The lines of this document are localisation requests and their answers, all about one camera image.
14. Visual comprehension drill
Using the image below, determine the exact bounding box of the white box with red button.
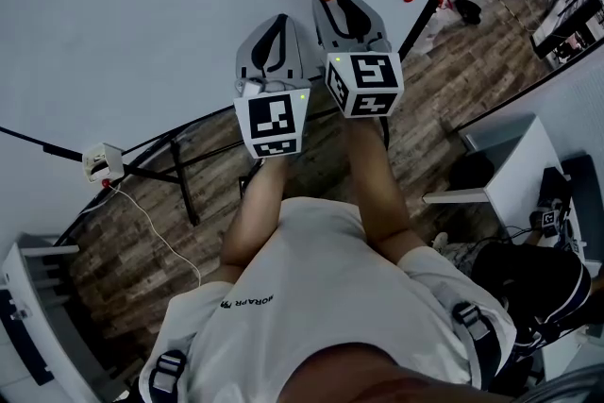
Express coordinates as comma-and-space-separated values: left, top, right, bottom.
82, 143, 126, 188

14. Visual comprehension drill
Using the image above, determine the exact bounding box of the white whiteboard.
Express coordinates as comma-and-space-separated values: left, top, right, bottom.
0, 0, 480, 161

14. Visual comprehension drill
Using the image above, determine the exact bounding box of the person's right leg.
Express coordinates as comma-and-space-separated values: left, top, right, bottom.
431, 231, 478, 280

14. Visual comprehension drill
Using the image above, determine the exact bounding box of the black box device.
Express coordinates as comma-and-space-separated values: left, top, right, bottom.
537, 167, 573, 214

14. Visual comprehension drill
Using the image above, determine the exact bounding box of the black folding table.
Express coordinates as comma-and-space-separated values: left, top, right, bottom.
528, 0, 604, 60

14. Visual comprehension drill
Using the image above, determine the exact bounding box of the grey harness strap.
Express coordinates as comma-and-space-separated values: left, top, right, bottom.
450, 301, 501, 393
148, 349, 189, 403

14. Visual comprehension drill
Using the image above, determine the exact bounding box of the white t-shirt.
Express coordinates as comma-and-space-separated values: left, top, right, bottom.
139, 196, 518, 403

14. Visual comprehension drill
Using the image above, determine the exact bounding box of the clear water jug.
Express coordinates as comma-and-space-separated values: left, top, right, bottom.
424, 0, 455, 54

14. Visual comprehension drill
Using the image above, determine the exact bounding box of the person's chin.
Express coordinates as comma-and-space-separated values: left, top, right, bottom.
285, 342, 515, 403

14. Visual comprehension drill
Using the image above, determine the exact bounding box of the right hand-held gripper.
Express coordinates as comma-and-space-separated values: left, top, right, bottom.
311, 0, 406, 120

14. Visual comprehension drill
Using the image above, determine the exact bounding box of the black whiteboard stand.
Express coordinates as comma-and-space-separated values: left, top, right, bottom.
122, 96, 394, 227

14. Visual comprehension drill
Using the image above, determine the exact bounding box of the dark blue mat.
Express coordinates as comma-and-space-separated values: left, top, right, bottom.
561, 154, 603, 252

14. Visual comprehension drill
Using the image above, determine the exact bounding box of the black backpack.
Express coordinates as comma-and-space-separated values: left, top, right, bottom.
471, 240, 594, 346

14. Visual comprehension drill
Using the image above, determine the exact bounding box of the small white module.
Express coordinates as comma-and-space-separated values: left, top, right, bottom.
234, 78, 264, 98

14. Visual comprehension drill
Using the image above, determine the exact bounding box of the white shelf unit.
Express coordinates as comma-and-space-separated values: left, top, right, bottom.
0, 233, 110, 403

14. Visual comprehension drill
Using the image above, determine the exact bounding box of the person's left forearm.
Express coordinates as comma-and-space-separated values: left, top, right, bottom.
220, 158, 290, 268

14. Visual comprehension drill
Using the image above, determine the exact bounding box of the spare hand-held gripper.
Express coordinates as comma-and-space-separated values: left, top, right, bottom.
528, 197, 575, 239

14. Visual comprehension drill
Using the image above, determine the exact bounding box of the person's right forearm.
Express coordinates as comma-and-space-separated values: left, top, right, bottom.
346, 115, 411, 247

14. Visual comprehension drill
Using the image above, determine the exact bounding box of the black bag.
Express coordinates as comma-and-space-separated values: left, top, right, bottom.
453, 0, 483, 26

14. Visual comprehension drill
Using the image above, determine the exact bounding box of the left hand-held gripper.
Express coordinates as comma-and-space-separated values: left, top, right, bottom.
232, 12, 312, 160

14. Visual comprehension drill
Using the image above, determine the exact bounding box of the white cable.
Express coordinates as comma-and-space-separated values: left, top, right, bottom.
77, 183, 202, 289

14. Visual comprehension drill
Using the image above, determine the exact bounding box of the white desk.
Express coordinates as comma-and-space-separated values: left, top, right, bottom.
422, 112, 591, 271

